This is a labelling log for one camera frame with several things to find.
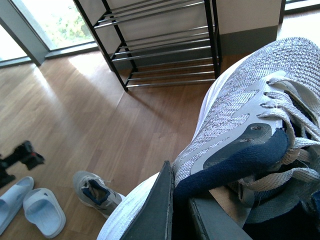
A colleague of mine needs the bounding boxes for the grey sneaker white sole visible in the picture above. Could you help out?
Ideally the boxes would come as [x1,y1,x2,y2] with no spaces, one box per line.
[98,37,320,240]

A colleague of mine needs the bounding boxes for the black metal shoe rack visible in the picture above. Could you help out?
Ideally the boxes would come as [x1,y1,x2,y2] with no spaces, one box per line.
[75,0,222,91]

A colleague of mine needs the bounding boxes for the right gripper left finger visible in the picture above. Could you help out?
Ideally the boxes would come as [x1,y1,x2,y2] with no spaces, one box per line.
[121,161,174,240]

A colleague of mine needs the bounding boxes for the light blue slide sandal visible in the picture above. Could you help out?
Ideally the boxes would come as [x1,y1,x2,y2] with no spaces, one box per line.
[0,176,34,234]
[23,188,66,239]

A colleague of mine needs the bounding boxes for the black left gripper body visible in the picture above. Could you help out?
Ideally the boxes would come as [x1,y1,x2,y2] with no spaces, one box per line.
[0,140,45,188]

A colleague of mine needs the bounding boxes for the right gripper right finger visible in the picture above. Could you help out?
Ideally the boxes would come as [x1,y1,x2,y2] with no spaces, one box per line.
[188,195,247,240]

